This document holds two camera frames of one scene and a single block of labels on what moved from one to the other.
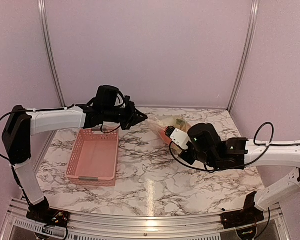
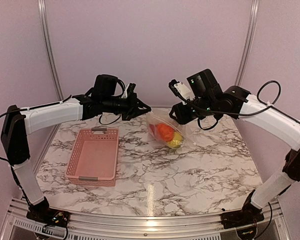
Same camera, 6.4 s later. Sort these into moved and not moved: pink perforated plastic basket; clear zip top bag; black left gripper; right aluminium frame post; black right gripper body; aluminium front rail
Moved: black right gripper body; black left gripper; clear zip top bag
Not moved: aluminium front rail; right aluminium frame post; pink perforated plastic basket
